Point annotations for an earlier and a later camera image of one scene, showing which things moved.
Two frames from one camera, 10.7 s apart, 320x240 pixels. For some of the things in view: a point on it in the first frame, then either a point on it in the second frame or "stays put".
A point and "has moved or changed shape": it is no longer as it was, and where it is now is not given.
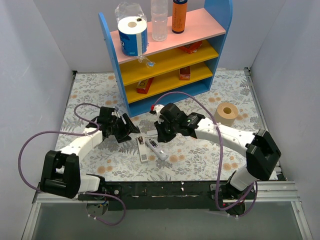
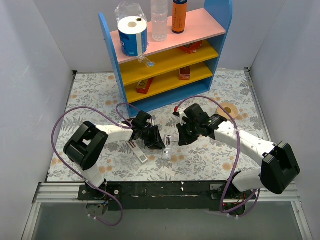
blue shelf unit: (184, 63) stays put
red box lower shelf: (143, 86) stays put
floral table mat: (202, 137) stays put
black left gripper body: (122, 129) to (151, 135)
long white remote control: (142, 149) to (140, 155)
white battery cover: (169, 171) stays put
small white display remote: (157, 149) has moved or changed shape
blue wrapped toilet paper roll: (133, 29) stays put
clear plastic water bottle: (159, 11) stays put
